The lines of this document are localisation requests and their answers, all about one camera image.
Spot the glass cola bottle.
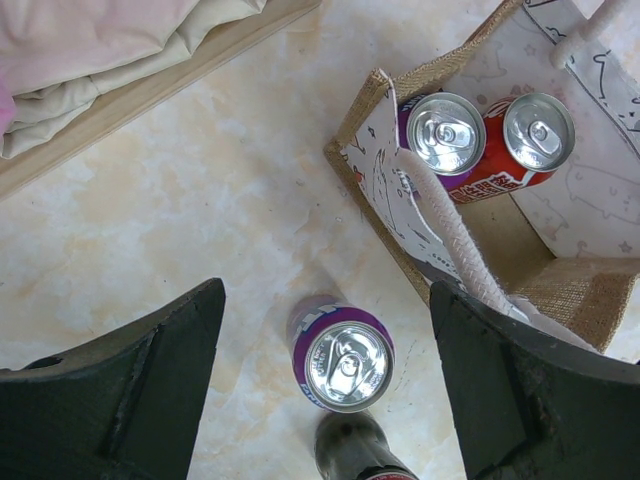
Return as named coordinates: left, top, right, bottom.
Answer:
left=314, top=412, right=417, bottom=480

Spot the red cola can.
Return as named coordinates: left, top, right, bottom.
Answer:
left=448, top=92, right=575, bottom=204

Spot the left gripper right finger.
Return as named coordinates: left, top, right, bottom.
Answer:
left=430, top=281, right=639, bottom=479

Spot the folded beige cloth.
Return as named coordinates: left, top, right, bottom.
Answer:
left=1, top=0, right=265, bottom=159

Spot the wooden clothes rack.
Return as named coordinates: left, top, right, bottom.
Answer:
left=1, top=0, right=320, bottom=199

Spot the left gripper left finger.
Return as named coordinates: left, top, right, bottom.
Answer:
left=1, top=278, right=226, bottom=479

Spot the purple fanta can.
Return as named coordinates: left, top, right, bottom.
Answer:
left=286, top=295, right=395, bottom=414
left=397, top=91, right=487, bottom=191

